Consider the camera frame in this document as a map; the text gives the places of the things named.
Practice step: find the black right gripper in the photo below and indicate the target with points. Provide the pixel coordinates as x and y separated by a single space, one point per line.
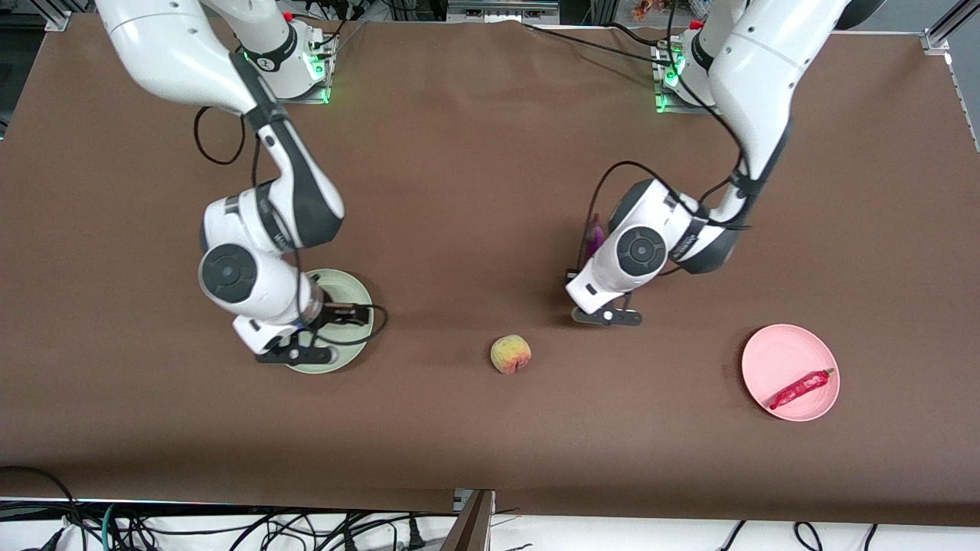
331 314

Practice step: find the purple eggplant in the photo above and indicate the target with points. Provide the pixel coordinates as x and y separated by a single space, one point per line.
594 237

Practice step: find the yellow pink peach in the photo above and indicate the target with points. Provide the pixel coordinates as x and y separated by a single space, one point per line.
511 354

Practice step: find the red chili pepper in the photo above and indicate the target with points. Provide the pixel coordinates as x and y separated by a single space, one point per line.
800 389

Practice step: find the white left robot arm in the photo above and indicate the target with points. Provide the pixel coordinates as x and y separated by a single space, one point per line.
758 69

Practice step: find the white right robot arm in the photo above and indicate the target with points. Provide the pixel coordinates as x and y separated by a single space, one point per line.
168 53

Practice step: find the pale green round plate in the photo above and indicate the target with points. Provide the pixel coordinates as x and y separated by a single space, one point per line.
348 287

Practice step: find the brown table cloth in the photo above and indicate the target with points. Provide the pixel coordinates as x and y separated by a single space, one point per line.
459 153

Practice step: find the pink round plate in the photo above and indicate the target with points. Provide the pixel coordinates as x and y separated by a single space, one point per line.
781 360

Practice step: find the brown angled bar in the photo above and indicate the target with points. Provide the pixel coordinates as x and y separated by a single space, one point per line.
468 528

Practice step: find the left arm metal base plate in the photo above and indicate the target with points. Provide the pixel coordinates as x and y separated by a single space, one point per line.
677 109

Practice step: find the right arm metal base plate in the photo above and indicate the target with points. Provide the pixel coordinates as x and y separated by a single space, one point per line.
306 98

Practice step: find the grey metal frame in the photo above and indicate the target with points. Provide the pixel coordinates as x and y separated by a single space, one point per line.
501 9

